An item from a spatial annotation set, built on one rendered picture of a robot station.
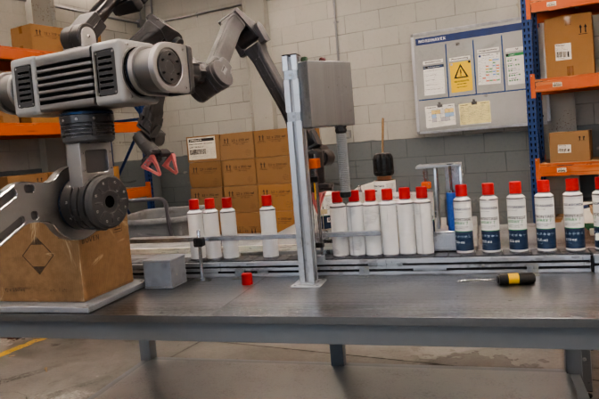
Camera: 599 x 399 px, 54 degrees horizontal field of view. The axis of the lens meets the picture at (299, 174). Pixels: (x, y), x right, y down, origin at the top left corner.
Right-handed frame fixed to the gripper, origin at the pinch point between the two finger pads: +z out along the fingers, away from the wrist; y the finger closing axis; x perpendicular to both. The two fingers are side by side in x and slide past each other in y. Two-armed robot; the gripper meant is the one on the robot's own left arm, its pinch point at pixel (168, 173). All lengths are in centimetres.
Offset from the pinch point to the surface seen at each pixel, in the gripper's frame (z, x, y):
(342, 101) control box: 35, -72, -13
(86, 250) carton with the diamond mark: 24, 2, -55
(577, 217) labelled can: 102, -94, 4
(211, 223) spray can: 31.4, -11.4, -14.8
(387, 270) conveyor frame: 80, -46, -8
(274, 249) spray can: 52, -21, -11
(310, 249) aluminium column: 62, -38, -23
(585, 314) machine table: 115, -86, -38
